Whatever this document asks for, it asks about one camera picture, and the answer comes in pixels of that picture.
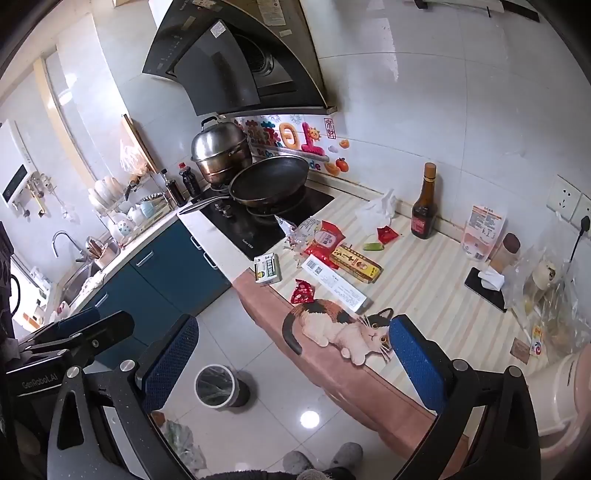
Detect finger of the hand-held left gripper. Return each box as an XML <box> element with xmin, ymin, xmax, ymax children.
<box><xmin>18</xmin><ymin>310</ymin><xmax>136</xmax><ymax>366</ymax></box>
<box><xmin>34</xmin><ymin>307</ymin><xmax>102</xmax><ymax>343</ymax></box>

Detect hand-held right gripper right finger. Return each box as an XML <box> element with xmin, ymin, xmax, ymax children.
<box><xmin>388</xmin><ymin>314</ymin><xmax>543</xmax><ymax>480</ymax></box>

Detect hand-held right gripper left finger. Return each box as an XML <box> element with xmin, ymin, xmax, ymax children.
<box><xmin>46</xmin><ymin>314</ymin><xmax>200</xmax><ymax>480</ymax></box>

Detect round waste bin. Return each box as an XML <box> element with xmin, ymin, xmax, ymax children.
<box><xmin>194</xmin><ymin>364</ymin><xmax>252</xmax><ymax>411</ymax></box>

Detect white snack packet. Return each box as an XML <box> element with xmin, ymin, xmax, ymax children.
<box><xmin>274</xmin><ymin>215</ymin><xmax>324</xmax><ymax>252</ymax></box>

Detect steel sink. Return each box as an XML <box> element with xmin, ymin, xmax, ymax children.
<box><xmin>62</xmin><ymin>261</ymin><xmax>100</xmax><ymax>301</ymax></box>

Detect chopstick holder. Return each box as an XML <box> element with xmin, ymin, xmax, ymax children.
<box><xmin>85</xmin><ymin>235</ymin><xmax>121</xmax><ymax>268</ymax></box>

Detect striped cat print tablecloth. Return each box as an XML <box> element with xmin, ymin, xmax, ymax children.
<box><xmin>231</xmin><ymin>185</ymin><xmax>568</xmax><ymax>462</ymax></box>

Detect plastic bag of vegetables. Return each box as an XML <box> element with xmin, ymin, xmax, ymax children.
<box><xmin>159</xmin><ymin>419</ymin><xmax>208</xmax><ymax>472</ymax></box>

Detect steel faucet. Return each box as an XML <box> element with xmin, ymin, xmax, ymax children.
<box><xmin>52</xmin><ymin>231</ymin><xmax>86</xmax><ymax>264</ymax></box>

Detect black phone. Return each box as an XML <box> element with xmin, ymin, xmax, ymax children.
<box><xmin>464</xmin><ymin>267</ymin><xmax>509</xmax><ymax>313</ymax></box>

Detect blue kitchen cabinet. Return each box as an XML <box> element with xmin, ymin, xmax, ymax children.
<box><xmin>76</xmin><ymin>217</ymin><xmax>232</xmax><ymax>370</ymax></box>

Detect long white paper box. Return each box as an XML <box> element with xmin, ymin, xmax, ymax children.
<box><xmin>300</xmin><ymin>254</ymin><xmax>374</xmax><ymax>315</ymax></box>

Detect grey slipper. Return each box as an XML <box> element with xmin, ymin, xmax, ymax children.
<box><xmin>330</xmin><ymin>442</ymin><xmax>363</xmax><ymax>469</ymax></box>
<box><xmin>283</xmin><ymin>451</ymin><xmax>315</xmax><ymax>480</ymax></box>

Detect white tissue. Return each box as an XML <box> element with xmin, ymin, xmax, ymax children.
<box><xmin>478</xmin><ymin>268</ymin><xmax>506</xmax><ymax>291</ymax></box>

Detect yellow flat box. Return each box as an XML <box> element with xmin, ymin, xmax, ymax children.
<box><xmin>329</xmin><ymin>244</ymin><xmax>384</xmax><ymax>284</ymax></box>

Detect stack of white bowls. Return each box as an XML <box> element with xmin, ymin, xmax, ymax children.
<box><xmin>89</xmin><ymin>175</ymin><xmax>122</xmax><ymax>213</ymax></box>

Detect metal dish rack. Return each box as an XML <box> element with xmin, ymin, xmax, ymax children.
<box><xmin>88</xmin><ymin>174</ymin><xmax>178</xmax><ymax>232</ymax></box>

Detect red patterned wrapper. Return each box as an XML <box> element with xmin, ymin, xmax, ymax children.
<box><xmin>290</xmin><ymin>279</ymin><xmax>317</xmax><ymax>305</ymax></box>

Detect small green white box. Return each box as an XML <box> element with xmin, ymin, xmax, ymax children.
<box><xmin>253</xmin><ymin>253</ymin><xmax>282</xmax><ymax>287</ymax></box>

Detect clear plastic bags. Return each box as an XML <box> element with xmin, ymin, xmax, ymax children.
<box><xmin>505</xmin><ymin>247</ymin><xmax>580</xmax><ymax>356</ymax></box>

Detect brown-lidded jar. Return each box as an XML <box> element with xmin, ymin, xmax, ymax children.
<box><xmin>489</xmin><ymin>232</ymin><xmax>522</xmax><ymax>273</ymax></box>

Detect pink white refill pouch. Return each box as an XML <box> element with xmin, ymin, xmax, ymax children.
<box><xmin>462</xmin><ymin>204</ymin><xmax>506</xmax><ymax>264</ymax></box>

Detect white pink appliance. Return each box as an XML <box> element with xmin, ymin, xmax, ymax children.
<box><xmin>526</xmin><ymin>344</ymin><xmax>591</xmax><ymax>457</ymax></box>

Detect black gas stove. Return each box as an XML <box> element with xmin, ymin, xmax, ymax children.
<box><xmin>196</xmin><ymin>182</ymin><xmax>335</xmax><ymax>261</ymax></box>

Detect red snack packet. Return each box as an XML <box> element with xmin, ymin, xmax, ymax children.
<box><xmin>305</xmin><ymin>220</ymin><xmax>346</xmax><ymax>259</ymax></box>

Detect brown glass vinegar bottle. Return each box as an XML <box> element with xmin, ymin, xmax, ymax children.
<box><xmin>411</xmin><ymin>162</ymin><xmax>438</xmax><ymax>240</ymax></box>

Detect black-capped dark sauce bottle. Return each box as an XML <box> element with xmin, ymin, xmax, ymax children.
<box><xmin>161</xmin><ymin>169</ymin><xmax>188</xmax><ymax>208</ymax></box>

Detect white plastic bag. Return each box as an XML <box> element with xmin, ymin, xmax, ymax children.
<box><xmin>358</xmin><ymin>188</ymin><xmax>398</xmax><ymax>232</ymax></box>

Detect white water heater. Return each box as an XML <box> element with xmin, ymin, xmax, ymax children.
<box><xmin>0</xmin><ymin>119</ymin><xmax>38</xmax><ymax>204</ymax></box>

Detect orange plastic bag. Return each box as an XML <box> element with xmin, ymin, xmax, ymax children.
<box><xmin>119</xmin><ymin>138</ymin><xmax>151</xmax><ymax>178</ymax></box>

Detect red-capped dark sauce bottle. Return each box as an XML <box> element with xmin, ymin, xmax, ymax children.
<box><xmin>179</xmin><ymin>162</ymin><xmax>201</xmax><ymax>197</ymax></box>

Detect wooden cutting board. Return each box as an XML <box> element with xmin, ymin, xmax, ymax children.
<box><xmin>121</xmin><ymin>113</ymin><xmax>160</xmax><ymax>174</ymax></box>

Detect black frying pan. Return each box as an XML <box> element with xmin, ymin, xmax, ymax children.
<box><xmin>178</xmin><ymin>155</ymin><xmax>310</xmax><ymax>215</ymax></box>

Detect steel steamer pot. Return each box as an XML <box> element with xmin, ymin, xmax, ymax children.
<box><xmin>191</xmin><ymin>116</ymin><xmax>254</xmax><ymax>185</ymax></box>

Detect black range hood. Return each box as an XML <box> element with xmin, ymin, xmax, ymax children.
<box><xmin>141</xmin><ymin>0</ymin><xmax>338</xmax><ymax>117</ymax></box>

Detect black plug with cable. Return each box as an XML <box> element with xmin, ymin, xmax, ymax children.
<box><xmin>567</xmin><ymin>217</ymin><xmax>591</xmax><ymax>264</ymax></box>

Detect white wall socket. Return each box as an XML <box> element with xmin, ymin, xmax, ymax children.
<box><xmin>573</xmin><ymin>194</ymin><xmax>591</xmax><ymax>229</ymax></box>
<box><xmin>547</xmin><ymin>174</ymin><xmax>581</xmax><ymax>214</ymax></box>

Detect colourful wall sticker sheet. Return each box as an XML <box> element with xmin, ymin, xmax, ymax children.
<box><xmin>235</xmin><ymin>116</ymin><xmax>352</xmax><ymax>176</ymax></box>

